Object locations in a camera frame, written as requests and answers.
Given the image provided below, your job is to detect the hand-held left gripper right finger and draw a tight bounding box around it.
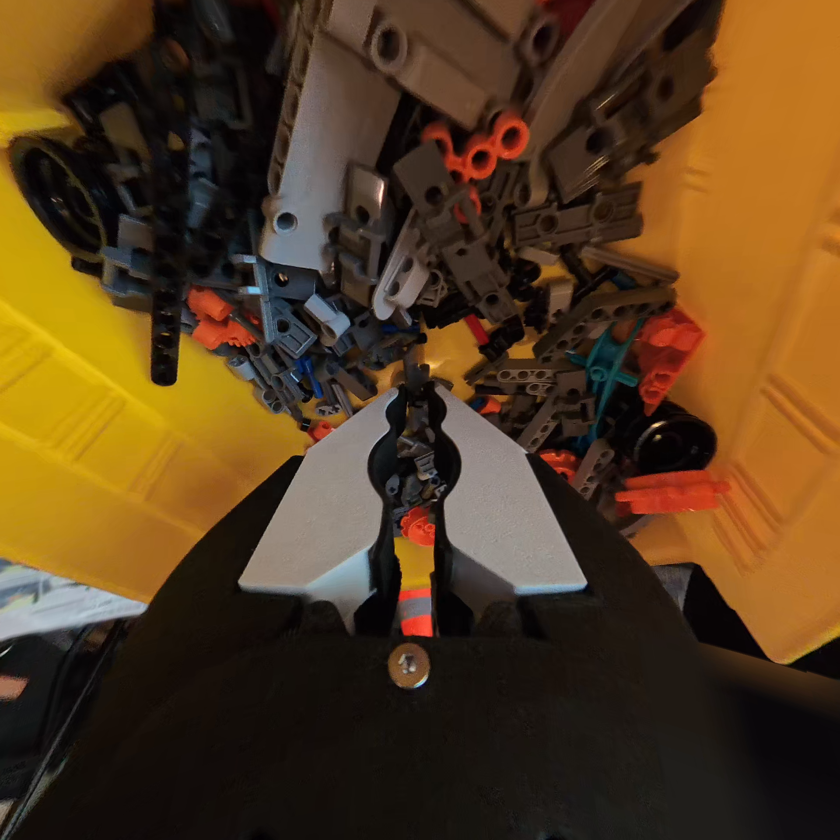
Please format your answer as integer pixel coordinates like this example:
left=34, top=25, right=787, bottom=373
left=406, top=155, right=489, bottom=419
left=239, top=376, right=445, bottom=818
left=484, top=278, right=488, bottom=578
left=425, top=382, right=589, bottom=624

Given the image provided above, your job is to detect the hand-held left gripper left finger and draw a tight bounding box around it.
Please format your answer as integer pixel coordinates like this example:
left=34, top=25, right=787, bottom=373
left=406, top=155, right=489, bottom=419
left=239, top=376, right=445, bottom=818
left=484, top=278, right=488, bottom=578
left=238, top=386, right=408, bottom=624

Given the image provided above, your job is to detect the dark grey toy connector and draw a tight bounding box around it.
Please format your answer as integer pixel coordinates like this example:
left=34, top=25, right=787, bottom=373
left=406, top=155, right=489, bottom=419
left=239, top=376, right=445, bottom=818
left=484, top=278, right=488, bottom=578
left=402, top=348, right=434, bottom=427

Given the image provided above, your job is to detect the yellow storage bin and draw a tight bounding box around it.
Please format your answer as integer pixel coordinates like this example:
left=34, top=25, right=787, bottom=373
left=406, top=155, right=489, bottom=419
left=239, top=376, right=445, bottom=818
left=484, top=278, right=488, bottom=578
left=0, top=0, right=840, bottom=664

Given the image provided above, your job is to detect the pile of toy building parts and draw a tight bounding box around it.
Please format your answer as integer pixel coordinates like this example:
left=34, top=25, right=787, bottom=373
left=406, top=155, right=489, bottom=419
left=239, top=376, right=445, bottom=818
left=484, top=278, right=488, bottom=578
left=10, top=0, right=732, bottom=549

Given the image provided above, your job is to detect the grey toy plate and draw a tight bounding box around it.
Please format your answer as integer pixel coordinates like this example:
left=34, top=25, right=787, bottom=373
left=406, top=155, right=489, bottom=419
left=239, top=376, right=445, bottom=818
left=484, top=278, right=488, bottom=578
left=259, top=29, right=403, bottom=273

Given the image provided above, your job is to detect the orange toy gear wheel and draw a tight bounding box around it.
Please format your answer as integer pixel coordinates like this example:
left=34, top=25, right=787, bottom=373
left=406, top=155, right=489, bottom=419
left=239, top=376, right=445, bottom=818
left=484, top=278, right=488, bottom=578
left=399, top=505, right=437, bottom=547
left=613, top=469, right=731, bottom=518

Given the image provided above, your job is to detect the orange fabric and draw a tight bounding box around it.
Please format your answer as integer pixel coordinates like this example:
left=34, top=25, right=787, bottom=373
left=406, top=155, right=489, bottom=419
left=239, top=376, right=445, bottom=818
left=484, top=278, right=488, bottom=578
left=397, top=587, right=435, bottom=637

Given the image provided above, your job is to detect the black toy wheel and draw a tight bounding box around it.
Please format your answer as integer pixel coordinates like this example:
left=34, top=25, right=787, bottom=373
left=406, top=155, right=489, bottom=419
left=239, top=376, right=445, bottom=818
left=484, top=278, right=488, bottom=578
left=10, top=134, right=116, bottom=253
left=630, top=400, right=718, bottom=476

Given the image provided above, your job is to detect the printed paper leaflet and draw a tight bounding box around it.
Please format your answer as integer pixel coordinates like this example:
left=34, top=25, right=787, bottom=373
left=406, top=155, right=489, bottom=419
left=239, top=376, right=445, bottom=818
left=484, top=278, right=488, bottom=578
left=0, top=558, right=148, bottom=643

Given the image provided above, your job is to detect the black toy beam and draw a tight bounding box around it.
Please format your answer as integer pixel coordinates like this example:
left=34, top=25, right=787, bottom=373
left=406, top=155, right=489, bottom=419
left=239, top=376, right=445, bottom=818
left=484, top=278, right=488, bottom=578
left=147, top=13, right=194, bottom=387

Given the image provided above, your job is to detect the orange holed toy connector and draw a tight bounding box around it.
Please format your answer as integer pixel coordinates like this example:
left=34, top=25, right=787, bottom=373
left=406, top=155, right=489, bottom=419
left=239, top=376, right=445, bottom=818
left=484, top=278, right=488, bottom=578
left=421, top=110, right=531, bottom=183

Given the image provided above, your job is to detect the curved grey toy panel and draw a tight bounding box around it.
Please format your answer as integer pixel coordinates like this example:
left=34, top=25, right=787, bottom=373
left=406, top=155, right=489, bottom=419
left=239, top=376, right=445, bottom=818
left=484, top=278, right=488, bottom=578
left=518, top=0, right=697, bottom=204

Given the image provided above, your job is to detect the orange toy bracket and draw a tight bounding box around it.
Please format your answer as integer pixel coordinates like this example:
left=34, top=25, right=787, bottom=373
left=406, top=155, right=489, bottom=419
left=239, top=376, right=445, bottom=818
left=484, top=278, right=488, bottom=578
left=637, top=308, right=706, bottom=416

